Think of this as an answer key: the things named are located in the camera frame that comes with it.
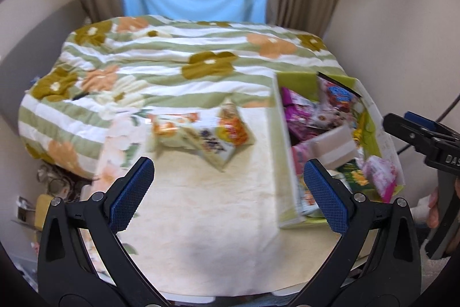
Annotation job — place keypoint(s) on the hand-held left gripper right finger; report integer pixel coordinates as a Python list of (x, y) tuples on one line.
[(325, 195)]

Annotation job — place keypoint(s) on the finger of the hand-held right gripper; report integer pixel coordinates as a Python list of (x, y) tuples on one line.
[(402, 129), (420, 120)]

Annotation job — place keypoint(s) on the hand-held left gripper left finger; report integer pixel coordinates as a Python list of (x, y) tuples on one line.
[(131, 192)]

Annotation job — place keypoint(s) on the green cardboard box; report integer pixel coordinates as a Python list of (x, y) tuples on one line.
[(284, 148)]

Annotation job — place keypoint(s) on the pile of assorted packets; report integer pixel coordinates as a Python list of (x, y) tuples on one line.
[(316, 120)]

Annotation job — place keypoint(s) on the person's right hand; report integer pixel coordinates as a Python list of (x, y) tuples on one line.
[(434, 210)]

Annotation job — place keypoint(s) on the green orange snack packet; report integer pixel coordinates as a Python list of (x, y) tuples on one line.
[(169, 134)]

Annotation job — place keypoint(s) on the patterned cloth bag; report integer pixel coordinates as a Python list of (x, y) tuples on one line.
[(61, 184)]

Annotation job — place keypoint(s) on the cream floral cloth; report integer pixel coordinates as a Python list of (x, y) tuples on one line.
[(215, 220)]

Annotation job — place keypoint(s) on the cartoon print snack packet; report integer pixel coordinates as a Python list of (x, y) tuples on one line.
[(212, 148)]

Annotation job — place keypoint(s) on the red orange snack packet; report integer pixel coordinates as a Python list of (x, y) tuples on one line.
[(231, 129)]

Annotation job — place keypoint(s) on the grey bed headboard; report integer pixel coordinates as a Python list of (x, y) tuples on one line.
[(32, 51)]

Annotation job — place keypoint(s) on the green striped floral quilt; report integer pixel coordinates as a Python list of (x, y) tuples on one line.
[(215, 41)]

